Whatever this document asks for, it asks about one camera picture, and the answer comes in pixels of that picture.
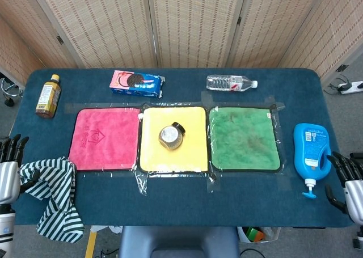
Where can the white power strip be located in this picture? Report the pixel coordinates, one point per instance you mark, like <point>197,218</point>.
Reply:
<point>351,88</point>

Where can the dark blue felt table cover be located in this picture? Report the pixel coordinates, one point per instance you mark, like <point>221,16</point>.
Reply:
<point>181,201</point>

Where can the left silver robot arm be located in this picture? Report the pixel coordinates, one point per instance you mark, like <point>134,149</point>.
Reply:
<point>5,232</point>

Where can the yellow cloth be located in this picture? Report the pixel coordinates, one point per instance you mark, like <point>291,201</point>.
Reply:
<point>193,156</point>

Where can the clear tape strip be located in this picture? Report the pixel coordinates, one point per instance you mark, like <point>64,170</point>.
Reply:
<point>141,184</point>
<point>213,184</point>

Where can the green white striped cloth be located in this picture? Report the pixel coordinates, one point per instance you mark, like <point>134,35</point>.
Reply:
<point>56,190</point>

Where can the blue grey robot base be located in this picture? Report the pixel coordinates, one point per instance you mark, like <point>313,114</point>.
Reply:
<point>178,241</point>

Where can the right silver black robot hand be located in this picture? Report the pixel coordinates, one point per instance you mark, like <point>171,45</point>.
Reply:
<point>354,192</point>

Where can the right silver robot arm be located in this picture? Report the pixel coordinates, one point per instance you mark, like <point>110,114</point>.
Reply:
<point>358,238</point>

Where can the clear plastic jar black lid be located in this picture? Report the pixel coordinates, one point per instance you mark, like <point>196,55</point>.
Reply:
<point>170,137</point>

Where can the woven bamboo folding screen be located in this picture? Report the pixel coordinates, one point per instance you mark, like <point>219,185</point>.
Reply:
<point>193,25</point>

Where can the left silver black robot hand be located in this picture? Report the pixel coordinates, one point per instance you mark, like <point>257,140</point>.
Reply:
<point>8,178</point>

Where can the blue pink cookie box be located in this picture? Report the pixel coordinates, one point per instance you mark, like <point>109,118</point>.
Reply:
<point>136,85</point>

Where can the yellow tea drink bottle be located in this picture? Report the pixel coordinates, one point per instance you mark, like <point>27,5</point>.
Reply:
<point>48,99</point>

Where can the blue detergent pump bottle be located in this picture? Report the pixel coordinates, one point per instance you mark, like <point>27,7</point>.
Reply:
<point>309,156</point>

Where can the clear plastic water bottle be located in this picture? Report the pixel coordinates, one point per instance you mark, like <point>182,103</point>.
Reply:
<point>227,83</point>

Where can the white bag with coloured items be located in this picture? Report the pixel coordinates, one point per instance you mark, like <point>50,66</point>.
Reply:
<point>255,235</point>

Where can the chrome stool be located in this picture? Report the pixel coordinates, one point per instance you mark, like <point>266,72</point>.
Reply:
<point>10,92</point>

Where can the pink cloth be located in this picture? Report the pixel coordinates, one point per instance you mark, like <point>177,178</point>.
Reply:
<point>113,144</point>

